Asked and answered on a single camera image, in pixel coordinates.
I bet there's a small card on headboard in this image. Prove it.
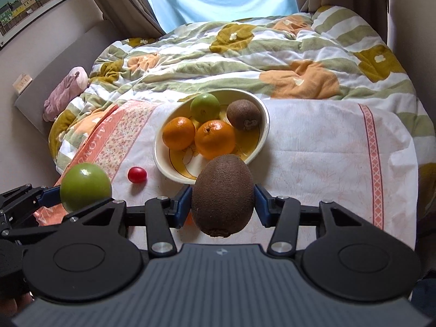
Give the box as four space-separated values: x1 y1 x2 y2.
13 74 32 95

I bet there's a green striped floral duvet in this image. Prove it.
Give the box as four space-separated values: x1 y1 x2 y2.
48 6 435 216

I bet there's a brown kiwi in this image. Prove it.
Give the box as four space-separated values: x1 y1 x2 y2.
226 99 262 131
191 154 254 238

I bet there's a grey headboard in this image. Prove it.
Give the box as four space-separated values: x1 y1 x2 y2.
14 21 122 137

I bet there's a cream ceramic bowl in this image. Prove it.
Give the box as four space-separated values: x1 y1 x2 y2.
153 89 270 184

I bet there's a green apple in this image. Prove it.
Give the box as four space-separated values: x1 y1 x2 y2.
190 93 220 123
60 162 112 213

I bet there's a brown kiwi front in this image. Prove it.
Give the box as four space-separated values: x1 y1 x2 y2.
191 154 254 238

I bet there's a brown left curtain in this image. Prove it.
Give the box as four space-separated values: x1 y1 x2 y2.
94 0 165 39

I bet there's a red cherry tomato back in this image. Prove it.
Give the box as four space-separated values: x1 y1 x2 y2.
127 166 148 184

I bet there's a person left hand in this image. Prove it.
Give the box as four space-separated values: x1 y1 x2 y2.
0 294 33 317

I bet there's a white pink patterned cloth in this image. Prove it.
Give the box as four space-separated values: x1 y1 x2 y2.
56 100 418 246

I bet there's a brown kiwi back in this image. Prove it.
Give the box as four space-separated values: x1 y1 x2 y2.
226 99 262 131

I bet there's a small tangerine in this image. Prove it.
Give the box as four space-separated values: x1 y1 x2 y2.
185 212 194 226

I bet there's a medium orange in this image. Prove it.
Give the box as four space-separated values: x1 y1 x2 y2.
162 117 196 151

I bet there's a large orange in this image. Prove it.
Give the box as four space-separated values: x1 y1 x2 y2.
194 120 236 160

